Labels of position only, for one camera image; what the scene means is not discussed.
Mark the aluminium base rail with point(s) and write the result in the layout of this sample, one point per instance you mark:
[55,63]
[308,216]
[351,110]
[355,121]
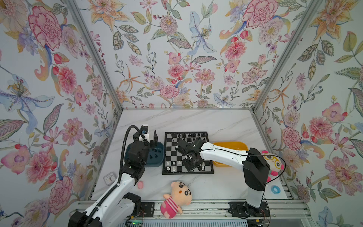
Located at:
[218,209]

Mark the pink striped plush doll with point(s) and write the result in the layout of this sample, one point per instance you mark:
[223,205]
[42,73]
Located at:
[181,195]

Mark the blue ring sticker card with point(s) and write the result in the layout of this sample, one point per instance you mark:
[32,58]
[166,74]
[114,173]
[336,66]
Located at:
[275,191]

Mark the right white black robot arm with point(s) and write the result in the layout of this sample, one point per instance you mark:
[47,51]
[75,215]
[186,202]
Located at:
[251,162]

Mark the black and white chessboard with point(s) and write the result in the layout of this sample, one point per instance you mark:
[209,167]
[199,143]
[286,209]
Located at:
[173,160]

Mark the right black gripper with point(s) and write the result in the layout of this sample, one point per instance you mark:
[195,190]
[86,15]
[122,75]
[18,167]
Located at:
[184,147]

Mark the pink green plush toy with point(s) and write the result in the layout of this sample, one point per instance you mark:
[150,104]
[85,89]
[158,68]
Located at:
[276,163]

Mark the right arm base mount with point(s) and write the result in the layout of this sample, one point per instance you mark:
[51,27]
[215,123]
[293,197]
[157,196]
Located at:
[241,209]

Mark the teal plastic tray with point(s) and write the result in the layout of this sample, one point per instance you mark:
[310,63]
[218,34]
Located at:
[156,156]

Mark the small white clock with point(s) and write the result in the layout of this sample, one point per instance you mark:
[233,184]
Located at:
[110,178]

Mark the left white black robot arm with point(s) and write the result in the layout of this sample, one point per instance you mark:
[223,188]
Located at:
[118,203]

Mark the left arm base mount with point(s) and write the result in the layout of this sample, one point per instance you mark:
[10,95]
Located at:
[143,210]

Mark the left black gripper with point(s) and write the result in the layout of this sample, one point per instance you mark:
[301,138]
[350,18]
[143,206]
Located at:
[154,143]

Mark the yellow plastic tray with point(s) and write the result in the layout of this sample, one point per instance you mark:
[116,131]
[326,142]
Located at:
[236,145]

